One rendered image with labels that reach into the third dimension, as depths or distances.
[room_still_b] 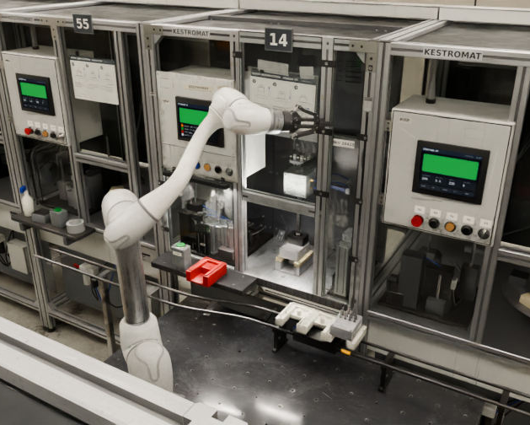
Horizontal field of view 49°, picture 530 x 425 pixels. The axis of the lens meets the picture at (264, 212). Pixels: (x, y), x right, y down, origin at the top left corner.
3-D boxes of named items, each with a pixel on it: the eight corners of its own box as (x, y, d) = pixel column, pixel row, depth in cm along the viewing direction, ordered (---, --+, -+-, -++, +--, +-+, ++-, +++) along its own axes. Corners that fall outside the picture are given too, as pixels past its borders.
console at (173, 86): (159, 169, 277) (152, 72, 258) (195, 152, 300) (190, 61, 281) (232, 185, 258) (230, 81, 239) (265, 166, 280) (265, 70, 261)
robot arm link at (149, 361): (136, 412, 218) (131, 366, 209) (128, 382, 234) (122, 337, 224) (178, 401, 224) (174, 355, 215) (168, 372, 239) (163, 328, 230)
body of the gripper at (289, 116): (282, 135, 206) (303, 136, 211) (286, 111, 204) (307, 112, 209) (271, 131, 212) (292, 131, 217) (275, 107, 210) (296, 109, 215)
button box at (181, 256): (171, 267, 283) (169, 245, 278) (181, 260, 289) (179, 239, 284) (184, 271, 279) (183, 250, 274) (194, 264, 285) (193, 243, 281)
